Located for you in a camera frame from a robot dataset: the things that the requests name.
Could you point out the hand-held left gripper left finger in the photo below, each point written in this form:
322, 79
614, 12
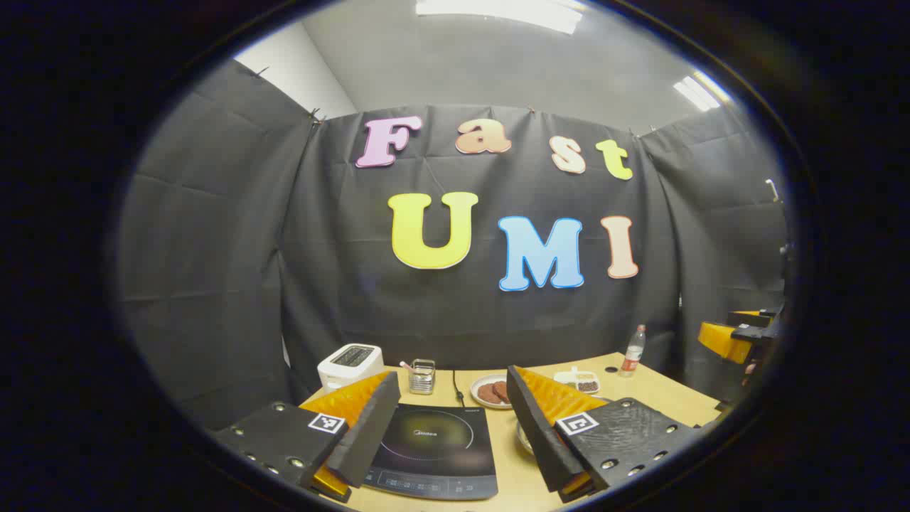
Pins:
373, 434

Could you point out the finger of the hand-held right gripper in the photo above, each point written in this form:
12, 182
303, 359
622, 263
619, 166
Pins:
746, 317
725, 341

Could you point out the black backdrop cloth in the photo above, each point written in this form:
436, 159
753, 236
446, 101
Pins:
341, 284

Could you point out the black induction cooktop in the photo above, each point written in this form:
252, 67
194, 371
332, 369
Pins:
434, 441

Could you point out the ceiling light panel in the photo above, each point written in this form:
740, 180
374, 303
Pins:
700, 90

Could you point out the white round plate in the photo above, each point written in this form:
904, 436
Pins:
478, 397

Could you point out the plastic water bottle red label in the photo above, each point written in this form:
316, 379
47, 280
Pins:
631, 353

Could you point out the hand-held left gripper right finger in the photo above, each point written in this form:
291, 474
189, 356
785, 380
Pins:
537, 427

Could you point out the white toaster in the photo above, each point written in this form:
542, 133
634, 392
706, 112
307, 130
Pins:
348, 366

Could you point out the white divided dish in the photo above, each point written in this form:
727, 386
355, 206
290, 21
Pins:
579, 382

